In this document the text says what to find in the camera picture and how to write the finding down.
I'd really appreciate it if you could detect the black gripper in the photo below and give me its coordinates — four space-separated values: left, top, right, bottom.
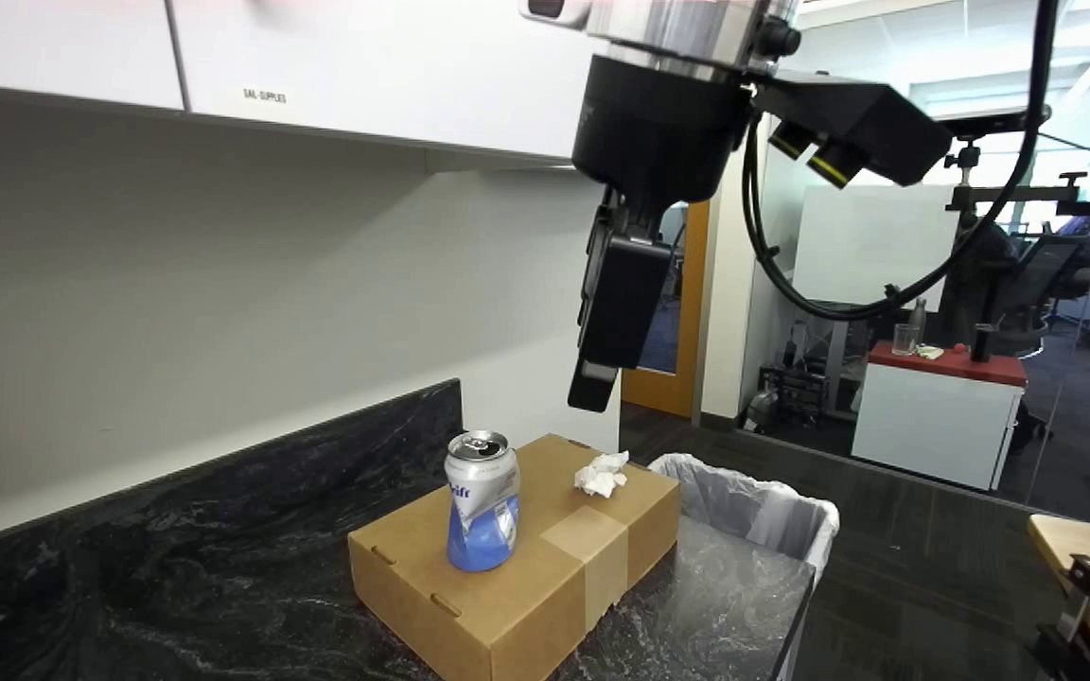
565 48 759 417

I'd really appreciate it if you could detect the white paper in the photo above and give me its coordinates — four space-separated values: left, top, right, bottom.
571 446 637 503

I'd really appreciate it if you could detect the blue and silver can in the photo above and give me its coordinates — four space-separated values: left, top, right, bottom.
440 429 527 580

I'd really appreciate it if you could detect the bin with white liner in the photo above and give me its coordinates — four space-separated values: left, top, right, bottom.
647 450 845 681

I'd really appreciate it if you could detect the brown cardboard box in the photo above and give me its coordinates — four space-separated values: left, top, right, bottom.
344 430 684 681

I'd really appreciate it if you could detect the white cabinet with red top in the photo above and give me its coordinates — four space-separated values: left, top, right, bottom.
848 342 1029 494

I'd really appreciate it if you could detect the wooden door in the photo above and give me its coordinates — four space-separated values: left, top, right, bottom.
617 202 711 424

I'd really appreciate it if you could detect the white upper cabinet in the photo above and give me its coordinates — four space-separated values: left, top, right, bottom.
0 0 617 168

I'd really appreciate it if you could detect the clear bottle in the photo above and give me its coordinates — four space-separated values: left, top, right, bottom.
899 296 936 356

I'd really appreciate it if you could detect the black office chair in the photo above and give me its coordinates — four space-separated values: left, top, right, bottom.
1010 213 1090 356

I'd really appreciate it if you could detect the wooden board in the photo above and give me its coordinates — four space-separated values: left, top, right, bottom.
1029 506 1090 681

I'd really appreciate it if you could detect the black camera tripod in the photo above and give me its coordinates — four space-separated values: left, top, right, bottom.
921 105 1090 371

